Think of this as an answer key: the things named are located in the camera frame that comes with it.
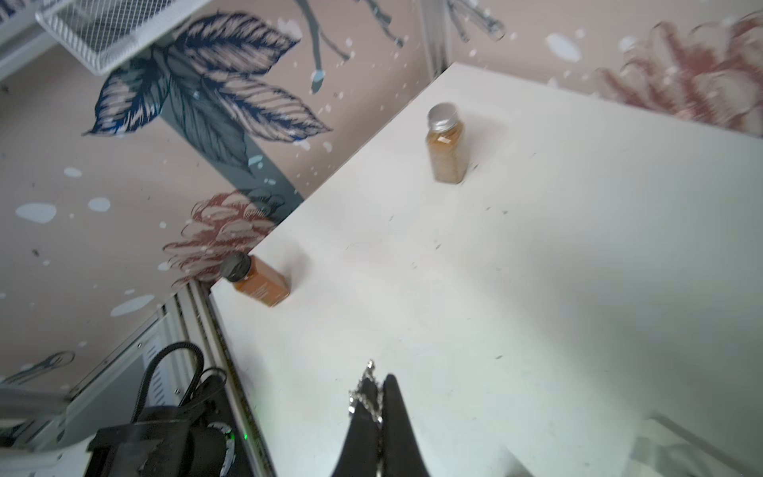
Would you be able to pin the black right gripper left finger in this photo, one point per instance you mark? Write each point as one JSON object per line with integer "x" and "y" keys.
{"x": 360, "y": 453}

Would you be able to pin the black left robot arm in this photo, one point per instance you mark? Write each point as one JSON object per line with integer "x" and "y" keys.
{"x": 195, "y": 438}

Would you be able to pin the glass spice jar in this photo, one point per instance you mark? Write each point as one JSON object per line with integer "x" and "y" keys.
{"x": 445, "y": 143}

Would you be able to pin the white jewelry box lid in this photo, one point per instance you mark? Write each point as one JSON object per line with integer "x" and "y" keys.
{"x": 662, "y": 448}

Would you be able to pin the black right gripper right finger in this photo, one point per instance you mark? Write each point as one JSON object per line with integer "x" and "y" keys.
{"x": 400, "y": 454}

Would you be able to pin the white wire mesh shelf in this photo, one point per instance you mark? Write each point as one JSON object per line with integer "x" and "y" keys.
{"x": 104, "y": 34}

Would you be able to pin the brown jar black lid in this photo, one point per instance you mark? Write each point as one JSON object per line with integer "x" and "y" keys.
{"x": 255, "y": 279}

